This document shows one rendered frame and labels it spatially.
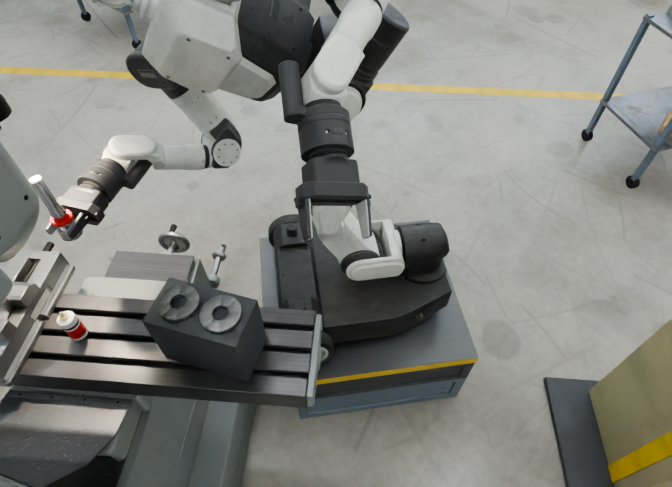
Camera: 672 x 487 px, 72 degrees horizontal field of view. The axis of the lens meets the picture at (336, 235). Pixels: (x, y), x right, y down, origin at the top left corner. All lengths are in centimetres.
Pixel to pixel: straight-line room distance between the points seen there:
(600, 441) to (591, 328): 55
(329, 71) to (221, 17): 27
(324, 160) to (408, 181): 220
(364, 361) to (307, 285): 35
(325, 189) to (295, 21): 46
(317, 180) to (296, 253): 108
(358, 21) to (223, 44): 26
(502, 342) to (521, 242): 64
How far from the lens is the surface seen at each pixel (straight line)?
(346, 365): 176
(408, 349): 180
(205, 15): 95
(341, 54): 80
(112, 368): 129
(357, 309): 167
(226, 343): 101
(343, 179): 74
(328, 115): 75
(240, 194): 286
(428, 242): 165
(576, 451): 226
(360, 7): 92
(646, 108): 348
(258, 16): 101
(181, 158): 132
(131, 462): 143
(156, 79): 123
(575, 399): 234
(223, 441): 192
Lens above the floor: 201
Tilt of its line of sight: 51 degrees down
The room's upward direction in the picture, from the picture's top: straight up
